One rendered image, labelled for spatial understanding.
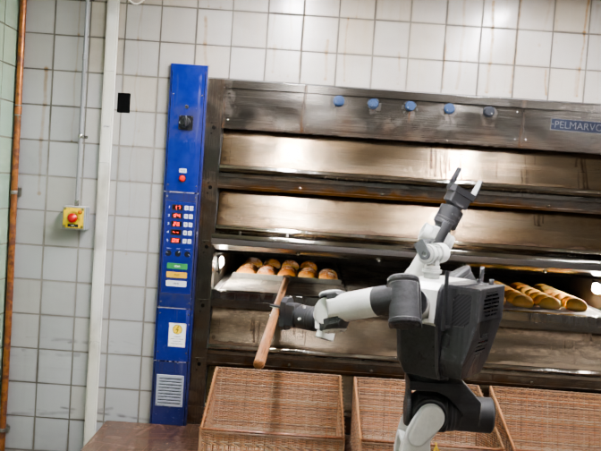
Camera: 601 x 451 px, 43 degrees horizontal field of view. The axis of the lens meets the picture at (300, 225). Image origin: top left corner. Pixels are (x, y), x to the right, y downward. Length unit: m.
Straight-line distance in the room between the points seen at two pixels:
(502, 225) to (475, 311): 1.14
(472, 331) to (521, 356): 1.18
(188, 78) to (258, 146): 0.42
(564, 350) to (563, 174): 0.77
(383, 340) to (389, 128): 0.93
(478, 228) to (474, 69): 0.69
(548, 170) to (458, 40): 0.68
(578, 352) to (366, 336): 0.93
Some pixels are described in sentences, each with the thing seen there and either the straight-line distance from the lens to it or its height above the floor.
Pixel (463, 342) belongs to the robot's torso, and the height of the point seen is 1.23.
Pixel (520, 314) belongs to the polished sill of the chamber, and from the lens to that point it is 3.46.
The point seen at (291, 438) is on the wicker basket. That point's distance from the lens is 2.94.
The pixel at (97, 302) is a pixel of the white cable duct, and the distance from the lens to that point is 3.44.
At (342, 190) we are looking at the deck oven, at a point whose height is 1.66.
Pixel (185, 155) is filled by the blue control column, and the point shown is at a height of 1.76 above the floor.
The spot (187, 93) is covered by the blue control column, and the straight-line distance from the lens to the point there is 3.32.
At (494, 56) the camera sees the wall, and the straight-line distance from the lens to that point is 3.42.
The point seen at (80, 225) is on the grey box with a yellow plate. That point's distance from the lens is 3.36.
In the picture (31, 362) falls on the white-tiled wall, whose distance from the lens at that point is 3.59.
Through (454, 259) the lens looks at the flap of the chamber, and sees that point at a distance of 3.21.
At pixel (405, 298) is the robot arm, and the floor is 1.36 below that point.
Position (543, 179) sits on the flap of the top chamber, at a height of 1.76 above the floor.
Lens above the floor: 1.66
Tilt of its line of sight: 3 degrees down
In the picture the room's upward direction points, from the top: 4 degrees clockwise
